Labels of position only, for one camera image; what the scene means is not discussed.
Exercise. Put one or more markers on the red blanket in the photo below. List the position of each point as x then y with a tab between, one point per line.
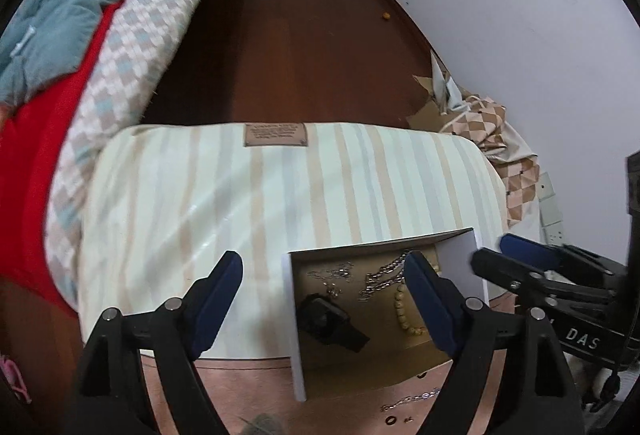
45	155

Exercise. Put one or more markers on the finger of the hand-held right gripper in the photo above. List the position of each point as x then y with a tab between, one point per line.
505	271
526	248

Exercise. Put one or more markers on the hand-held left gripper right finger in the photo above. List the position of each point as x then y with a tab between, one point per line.
431	307

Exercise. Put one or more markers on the white cardboard jewelry box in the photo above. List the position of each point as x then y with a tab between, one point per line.
296	340

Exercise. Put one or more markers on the pink object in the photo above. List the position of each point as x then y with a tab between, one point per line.
12	377

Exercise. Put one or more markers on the striped cream cushion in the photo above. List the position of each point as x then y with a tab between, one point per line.
210	195

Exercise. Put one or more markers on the small black rings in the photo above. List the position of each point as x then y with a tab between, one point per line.
391	420

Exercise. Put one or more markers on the light blue blanket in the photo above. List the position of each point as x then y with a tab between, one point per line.
60	15

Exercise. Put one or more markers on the brown checkered cloth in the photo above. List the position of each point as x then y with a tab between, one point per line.
492	125

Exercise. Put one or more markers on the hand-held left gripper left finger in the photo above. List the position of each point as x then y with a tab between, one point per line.
219	300

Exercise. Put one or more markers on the checkered quilt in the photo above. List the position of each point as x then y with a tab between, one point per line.
130	50

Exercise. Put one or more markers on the pink mat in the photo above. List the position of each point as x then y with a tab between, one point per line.
250	390

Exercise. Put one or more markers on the black wrist watch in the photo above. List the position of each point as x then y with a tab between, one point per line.
325	319

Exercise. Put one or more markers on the torn cardboard pieces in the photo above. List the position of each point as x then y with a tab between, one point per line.
430	107

